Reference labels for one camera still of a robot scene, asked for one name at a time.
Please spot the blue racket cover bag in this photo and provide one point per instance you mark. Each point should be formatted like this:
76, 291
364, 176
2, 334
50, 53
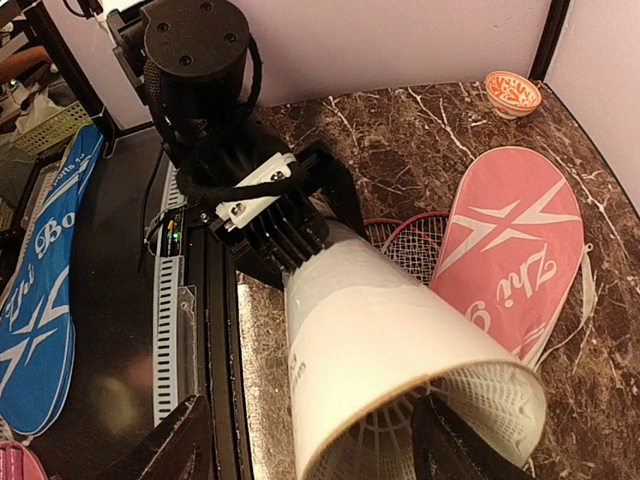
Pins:
37, 330

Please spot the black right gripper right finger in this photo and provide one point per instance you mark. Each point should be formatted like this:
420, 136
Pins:
445, 447

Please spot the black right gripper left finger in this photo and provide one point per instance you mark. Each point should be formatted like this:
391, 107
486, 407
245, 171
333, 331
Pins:
179, 447

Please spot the grey slotted cable duct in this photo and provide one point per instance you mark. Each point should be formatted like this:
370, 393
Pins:
170, 377

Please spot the red badminton racket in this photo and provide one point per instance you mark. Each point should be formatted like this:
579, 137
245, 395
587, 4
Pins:
385, 230
415, 245

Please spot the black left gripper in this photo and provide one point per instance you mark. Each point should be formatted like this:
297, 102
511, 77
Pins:
256, 195

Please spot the yellow green plastic basket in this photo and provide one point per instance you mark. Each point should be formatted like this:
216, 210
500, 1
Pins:
53, 130

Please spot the red white patterned bowl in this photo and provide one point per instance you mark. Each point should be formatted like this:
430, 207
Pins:
512, 95

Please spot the white cardboard shuttlecock tube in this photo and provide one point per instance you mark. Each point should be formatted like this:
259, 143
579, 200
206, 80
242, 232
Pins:
361, 332

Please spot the pink racket cover bag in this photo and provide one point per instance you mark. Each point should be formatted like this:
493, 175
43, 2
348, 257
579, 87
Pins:
512, 248

